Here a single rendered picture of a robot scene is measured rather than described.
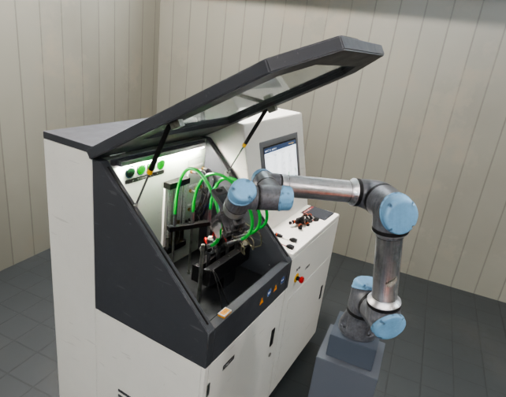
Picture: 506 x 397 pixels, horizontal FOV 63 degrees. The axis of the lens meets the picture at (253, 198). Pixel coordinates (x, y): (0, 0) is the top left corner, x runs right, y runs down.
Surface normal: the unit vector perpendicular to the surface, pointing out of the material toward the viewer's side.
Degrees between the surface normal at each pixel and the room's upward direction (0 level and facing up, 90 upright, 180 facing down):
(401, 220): 82
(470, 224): 90
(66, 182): 90
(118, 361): 90
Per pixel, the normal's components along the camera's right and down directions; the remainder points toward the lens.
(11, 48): 0.91, 0.24
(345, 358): -0.40, 0.28
